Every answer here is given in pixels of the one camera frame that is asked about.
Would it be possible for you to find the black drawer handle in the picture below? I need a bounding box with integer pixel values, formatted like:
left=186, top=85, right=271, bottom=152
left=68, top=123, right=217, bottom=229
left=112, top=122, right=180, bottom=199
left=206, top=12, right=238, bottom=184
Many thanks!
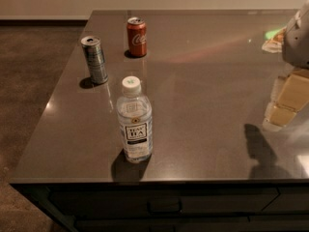
left=147, top=199, right=183, bottom=215

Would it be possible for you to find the silver energy drink can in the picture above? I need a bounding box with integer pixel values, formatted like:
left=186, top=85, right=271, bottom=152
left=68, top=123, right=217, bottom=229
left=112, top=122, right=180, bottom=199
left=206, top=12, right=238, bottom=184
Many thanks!
left=81, top=36, right=108, bottom=84

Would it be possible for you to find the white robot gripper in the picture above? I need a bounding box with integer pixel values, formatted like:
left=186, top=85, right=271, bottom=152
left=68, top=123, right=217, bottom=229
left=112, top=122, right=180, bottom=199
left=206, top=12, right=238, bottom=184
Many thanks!
left=262, top=0, right=309, bottom=131

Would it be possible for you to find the red cola can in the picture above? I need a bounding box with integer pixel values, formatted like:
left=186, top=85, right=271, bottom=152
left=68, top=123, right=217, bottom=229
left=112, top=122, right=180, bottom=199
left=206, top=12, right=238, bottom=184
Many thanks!
left=126, top=16, right=147, bottom=57

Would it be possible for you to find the clear plastic tea bottle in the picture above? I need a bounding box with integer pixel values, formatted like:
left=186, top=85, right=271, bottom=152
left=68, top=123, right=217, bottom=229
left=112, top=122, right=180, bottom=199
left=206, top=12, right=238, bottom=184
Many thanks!
left=117, top=76, right=153, bottom=163

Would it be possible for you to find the dark cabinet drawer front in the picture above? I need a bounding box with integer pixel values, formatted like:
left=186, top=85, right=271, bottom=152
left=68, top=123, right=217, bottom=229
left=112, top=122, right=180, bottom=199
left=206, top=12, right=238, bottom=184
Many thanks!
left=50, top=188, right=277, bottom=219

